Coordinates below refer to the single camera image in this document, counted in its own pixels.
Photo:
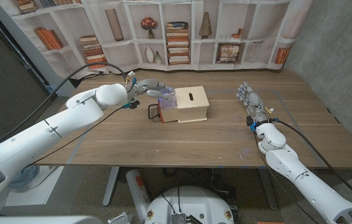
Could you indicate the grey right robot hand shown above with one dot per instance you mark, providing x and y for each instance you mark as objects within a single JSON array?
[{"x": 255, "y": 104}]

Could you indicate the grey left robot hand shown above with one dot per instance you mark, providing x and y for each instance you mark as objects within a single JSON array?
[{"x": 146, "y": 87}]

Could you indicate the clear plastic measuring cup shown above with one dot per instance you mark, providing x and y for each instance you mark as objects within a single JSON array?
[{"x": 167, "y": 101}]

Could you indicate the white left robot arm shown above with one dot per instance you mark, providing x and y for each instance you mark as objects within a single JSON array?
[{"x": 48, "y": 133}]

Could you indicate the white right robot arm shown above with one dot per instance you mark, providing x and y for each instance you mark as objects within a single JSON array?
[{"x": 306, "y": 183}]

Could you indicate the printed bookshelf backdrop cloth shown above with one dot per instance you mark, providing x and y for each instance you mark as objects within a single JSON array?
[{"x": 126, "y": 53}]

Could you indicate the wooden box with slot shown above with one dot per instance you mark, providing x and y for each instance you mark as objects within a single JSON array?
[{"x": 192, "y": 104}]

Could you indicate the grey table leg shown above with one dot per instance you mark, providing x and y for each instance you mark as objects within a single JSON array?
[
  {"x": 267, "y": 189},
  {"x": 110, "y": 186}
]

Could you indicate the white roll with orange label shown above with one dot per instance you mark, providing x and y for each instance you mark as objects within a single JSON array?
[{"x": 137, "y": 189}]

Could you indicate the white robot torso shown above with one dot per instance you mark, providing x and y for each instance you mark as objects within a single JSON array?
[{"x": 191, "y": 205}]

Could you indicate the dark perforated panel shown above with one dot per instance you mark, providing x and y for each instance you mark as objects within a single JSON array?
[{"x": 5, "y": 93}]

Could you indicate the person in blue jeans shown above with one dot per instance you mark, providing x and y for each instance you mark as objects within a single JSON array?
[{"x": 25, "y": 177}]

